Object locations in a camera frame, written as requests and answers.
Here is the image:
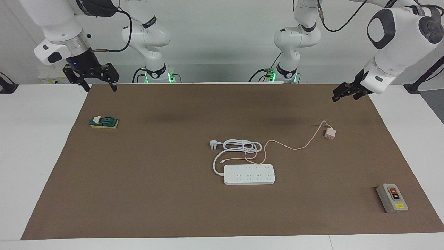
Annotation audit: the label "white power strip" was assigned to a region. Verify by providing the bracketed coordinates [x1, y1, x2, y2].
[224, 164, 276, 185]

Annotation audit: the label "white box yellow labels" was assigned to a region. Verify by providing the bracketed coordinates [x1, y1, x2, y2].
[37, 68, 70, 85]

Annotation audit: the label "black stand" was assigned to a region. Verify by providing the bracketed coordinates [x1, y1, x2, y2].
[404, 55, 444, 94]
[0, 72, 19, 94]

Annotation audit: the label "grey push button box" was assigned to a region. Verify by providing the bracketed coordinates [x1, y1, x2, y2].
[376, 184, 409, 213]

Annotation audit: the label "brown table mat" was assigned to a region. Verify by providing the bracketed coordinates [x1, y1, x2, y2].
[21, 83, 444, 240]

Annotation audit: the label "black base cable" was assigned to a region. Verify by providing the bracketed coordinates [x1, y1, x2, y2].
[131, 67, 147, 84]
[249, 52, 282, 82]

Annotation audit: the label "green knife switch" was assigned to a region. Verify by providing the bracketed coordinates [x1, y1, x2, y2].
[89, 116, 119, 130]

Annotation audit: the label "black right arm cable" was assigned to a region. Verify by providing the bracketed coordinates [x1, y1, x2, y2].
[75, 0, 133, 53]

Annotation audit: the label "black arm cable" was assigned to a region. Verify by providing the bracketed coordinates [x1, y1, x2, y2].
[316, 0, 363, 33]
[75, 0, 133, 53]

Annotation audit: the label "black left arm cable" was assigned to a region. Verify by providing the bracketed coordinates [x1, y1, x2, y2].
[316, 0, 363, 33]

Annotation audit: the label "white power strip cord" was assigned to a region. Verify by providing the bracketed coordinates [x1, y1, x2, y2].
[210, 139, 263, 176]

